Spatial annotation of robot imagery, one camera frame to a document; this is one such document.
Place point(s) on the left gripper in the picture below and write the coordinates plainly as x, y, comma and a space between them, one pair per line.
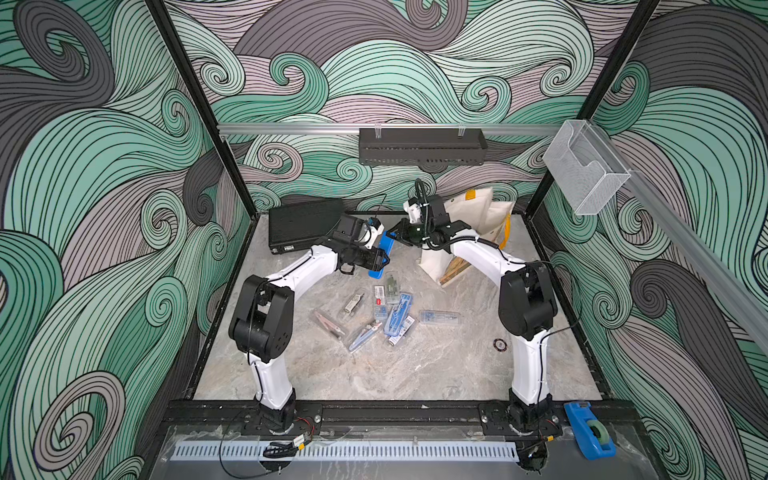
375, 258

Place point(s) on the clear case red label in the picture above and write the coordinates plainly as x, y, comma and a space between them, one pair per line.
380, 303

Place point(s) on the clear flat compass case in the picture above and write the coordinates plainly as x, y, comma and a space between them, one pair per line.
440, 318

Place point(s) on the blue tape dispenser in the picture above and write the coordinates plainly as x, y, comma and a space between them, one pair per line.
592, 437

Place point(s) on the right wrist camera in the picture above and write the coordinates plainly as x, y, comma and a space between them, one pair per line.
416, 207

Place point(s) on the clear case pink compass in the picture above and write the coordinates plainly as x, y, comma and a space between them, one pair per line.
329, 325

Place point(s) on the black briefcase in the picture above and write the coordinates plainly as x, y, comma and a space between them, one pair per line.
298, 226

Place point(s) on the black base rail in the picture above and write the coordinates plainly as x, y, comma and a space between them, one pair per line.
486, 416

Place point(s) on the white slotted cable duct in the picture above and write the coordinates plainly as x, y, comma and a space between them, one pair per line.
457, 451

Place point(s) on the small clear case silver compass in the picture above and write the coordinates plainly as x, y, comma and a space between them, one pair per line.
352, 303

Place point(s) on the clear wall bin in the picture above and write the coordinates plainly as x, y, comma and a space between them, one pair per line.
586, 166

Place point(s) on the blue compass set package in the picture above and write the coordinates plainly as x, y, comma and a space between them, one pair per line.
398, 315

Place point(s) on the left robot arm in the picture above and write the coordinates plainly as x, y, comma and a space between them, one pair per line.
263, 320

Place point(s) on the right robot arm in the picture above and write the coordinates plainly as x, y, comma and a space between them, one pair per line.
526, 307

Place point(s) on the wooden ruler set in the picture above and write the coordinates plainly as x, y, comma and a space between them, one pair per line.
454, 270

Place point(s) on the white canvas bag yellow handles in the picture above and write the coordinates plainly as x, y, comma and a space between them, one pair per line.
486, 219

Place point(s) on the black wall shelf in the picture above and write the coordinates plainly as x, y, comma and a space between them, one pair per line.
416, 146

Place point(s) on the clear case green label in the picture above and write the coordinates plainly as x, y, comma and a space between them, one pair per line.
392, 291

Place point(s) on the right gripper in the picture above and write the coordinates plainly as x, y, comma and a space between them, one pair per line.
402, 226

